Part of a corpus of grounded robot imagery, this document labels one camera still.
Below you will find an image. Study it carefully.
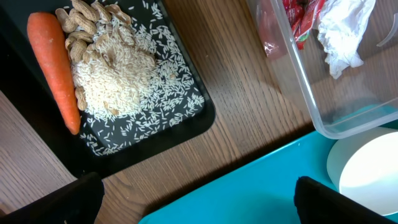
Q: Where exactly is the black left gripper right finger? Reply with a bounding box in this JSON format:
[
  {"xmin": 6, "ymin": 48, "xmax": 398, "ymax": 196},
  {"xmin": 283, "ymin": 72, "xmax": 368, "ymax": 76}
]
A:
[{"xmin": 294, "ymin": 176, "xmax": 396, "ymax": 224}]

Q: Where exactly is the food scraps pile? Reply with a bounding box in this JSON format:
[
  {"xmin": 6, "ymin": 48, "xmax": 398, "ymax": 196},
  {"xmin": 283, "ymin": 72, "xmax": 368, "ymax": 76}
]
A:
[{"xmin": 55, "ymin": 1, "xmax": 205, "ymax": 156}]

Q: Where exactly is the black waste tray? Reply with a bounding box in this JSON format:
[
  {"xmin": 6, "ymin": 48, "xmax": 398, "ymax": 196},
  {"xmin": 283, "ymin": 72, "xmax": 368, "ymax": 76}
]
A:
[{"xmin": 1, "ymin": 1, "xmax": 215, "ymax": 177}]

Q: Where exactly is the white tissue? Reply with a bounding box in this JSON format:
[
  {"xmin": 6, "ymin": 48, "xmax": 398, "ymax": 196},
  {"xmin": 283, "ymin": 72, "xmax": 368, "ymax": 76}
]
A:
[{"xmin": 317, "ymin": 0, "xmax": 376, "ymax": 79}]

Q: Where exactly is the teal serving tray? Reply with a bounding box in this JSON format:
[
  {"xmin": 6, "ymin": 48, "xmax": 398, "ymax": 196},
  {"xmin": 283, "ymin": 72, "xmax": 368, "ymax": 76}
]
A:
[{"xmin": 141, "ymin": 131, "xmax": 337, "ymax": 224}]

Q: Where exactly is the white bowl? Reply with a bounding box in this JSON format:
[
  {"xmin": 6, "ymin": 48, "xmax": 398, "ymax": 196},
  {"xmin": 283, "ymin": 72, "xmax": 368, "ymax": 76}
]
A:
[{"xmin": 326, "ymin": 127, "xmax": 397, "ymax": 216}]

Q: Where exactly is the clear plastic bin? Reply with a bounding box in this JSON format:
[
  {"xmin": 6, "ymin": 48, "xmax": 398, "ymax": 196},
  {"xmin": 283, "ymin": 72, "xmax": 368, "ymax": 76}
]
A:
[{"xmin": 247, "ymin": 0, "xmax": 397, "ymax": 139}]

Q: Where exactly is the orange carrot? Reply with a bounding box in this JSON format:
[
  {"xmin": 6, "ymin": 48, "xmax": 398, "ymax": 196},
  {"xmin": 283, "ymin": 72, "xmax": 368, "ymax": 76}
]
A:
[{"xmin": 27, "ymin": 12, "xmax": 80, "ymax": 135}]

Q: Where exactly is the red snack wrapper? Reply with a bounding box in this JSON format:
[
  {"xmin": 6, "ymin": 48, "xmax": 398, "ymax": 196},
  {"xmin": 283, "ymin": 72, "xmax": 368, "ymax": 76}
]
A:
[{"xmin": 282, "ymin": 0, "xmax": 325, "ymax": 50}]

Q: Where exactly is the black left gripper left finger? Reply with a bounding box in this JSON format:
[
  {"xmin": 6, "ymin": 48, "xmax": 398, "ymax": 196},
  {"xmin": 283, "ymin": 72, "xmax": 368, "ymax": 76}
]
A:
[{"xmin": 1, "ymin": 172, "xmax": 104, "ymax": 224}]

